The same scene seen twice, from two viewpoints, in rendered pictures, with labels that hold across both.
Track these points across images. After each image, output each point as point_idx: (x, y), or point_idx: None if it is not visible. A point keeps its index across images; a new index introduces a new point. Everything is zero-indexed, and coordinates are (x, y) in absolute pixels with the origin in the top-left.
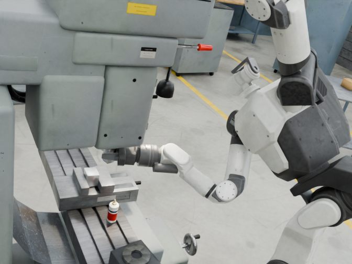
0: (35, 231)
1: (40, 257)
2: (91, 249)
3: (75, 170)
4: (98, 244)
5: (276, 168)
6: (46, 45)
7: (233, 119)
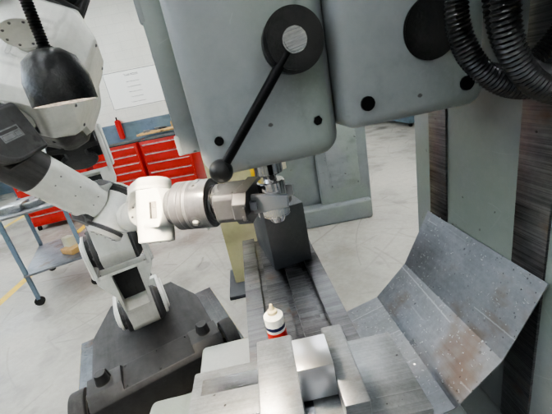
0: (424, 330)
1: (396, 285)
2: (323, 296)
3: (362, 386)
4: (311, 301)
5: (95, 120)
6: None
7: (4, 130)
